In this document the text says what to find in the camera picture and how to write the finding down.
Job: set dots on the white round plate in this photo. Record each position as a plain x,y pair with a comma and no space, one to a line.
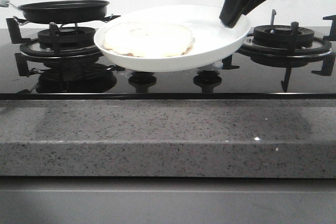
213,40

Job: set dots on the white fried egg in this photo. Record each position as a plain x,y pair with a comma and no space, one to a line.
148,40

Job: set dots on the black frying pan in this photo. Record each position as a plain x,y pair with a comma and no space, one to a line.
65,10

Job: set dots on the black right gas burner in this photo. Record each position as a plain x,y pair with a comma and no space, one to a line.
280,36

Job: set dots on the black gas burner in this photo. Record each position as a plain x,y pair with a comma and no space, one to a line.
280,36
67,38

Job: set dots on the black right pan support grate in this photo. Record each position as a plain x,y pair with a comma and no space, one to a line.
286,51

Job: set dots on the black pan support grate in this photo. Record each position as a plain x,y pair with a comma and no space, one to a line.
56,58
286,51

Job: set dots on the silver right stove knob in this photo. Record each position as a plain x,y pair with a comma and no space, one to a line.
215,66

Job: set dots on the black left gas burner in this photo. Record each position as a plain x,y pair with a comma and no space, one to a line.
67,38

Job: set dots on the black glass gas cooktop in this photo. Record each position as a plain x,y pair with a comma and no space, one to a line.
102,80

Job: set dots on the black left pan support grate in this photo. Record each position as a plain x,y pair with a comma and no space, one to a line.
56,58

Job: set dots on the grey cabinet drawer front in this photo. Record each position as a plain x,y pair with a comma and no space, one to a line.
143,200

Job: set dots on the chrome wire pan stand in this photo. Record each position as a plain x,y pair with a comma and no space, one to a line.
24,21

